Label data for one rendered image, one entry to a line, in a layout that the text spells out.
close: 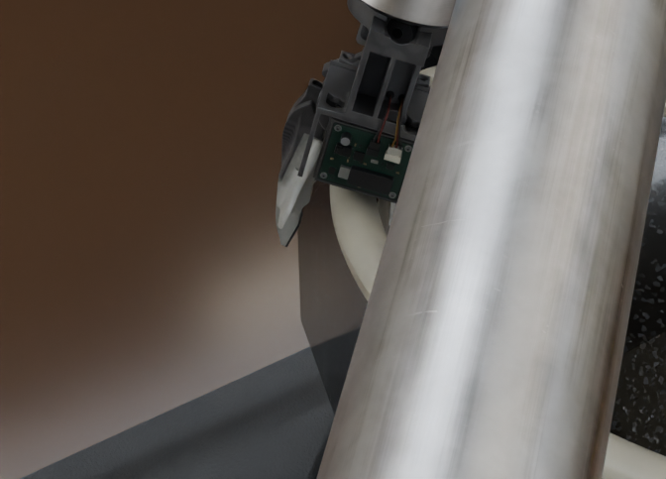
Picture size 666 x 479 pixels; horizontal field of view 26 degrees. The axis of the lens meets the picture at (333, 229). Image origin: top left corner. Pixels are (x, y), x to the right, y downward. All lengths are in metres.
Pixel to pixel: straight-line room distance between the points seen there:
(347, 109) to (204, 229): 1.59
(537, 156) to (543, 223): 0.03
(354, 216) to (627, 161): 0.43
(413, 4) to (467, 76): 0.34
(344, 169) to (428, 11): 0.12
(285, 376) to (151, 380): 0.21
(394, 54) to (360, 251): 0.12
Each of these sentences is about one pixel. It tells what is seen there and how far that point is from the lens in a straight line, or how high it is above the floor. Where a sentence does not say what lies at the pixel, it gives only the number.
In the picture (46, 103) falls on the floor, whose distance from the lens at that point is 2.67.
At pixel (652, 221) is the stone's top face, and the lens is 1.48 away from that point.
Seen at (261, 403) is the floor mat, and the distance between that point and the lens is 2.24.
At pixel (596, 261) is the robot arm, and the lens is 0.46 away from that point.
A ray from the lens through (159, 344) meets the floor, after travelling 2.33.
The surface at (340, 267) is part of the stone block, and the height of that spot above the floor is 0.55.
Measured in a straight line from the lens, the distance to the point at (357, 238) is 0.89.
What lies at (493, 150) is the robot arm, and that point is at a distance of 0.47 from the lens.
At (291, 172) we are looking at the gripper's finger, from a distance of 0.97.
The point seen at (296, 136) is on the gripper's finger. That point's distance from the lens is 0.96.
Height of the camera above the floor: 1.97
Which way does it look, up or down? 54 degrees down
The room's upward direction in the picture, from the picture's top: straight up
